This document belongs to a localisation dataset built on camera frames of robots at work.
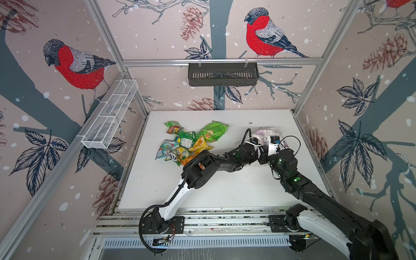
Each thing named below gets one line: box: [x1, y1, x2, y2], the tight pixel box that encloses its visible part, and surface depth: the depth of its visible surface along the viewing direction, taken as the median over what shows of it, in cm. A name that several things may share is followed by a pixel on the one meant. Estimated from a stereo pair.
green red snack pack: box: [164, 120, 182, 135], surface depth 108 cm
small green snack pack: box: [175, 129, 197, 149], surface depth 103 cm
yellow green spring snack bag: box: [164, 146, 191, 166], surface depth 94 cm
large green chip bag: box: [196, 120, 230, 143], surface depth 105 cm
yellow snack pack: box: [188, 135, 214, 154], surface depth 97 cm
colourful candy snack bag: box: [154, 135, 181, 160], surface depth 97 cm
